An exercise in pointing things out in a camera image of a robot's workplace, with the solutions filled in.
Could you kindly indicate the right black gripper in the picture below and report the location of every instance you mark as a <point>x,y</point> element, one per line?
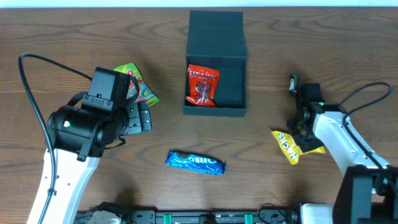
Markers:
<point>300,130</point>

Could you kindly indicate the yellow Hacks candy bag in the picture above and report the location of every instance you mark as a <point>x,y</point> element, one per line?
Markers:
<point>291,149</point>

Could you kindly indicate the green gummy candy bag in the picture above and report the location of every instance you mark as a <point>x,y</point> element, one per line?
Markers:
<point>144,93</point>

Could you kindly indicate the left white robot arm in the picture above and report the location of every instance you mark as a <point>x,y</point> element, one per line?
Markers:
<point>78,134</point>

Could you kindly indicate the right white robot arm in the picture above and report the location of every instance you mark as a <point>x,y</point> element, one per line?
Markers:
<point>368,192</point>

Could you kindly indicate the blue Oreo cookie pack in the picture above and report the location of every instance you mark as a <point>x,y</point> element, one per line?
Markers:
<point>195,163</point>

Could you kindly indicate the red snack bag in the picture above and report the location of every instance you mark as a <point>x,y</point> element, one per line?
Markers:
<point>203,82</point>

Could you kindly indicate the dark green open box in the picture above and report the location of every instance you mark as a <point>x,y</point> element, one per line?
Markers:
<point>216,40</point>

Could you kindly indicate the black mounting rail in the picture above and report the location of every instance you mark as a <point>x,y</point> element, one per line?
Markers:
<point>112,213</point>

